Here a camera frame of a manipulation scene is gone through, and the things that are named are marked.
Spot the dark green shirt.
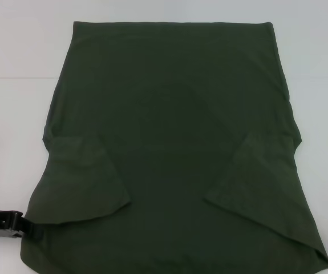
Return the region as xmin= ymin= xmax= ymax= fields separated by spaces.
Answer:
xmin=21 ymin=20 xmax=328 ymax=274

